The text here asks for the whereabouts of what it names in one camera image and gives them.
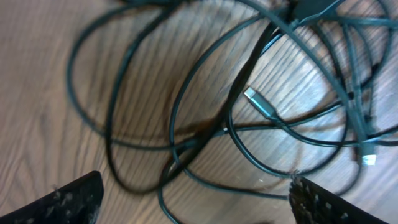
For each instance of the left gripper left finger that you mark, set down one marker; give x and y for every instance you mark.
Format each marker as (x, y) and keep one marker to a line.
(77, 202)

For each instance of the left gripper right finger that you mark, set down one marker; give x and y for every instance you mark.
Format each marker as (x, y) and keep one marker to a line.
(312, 204)

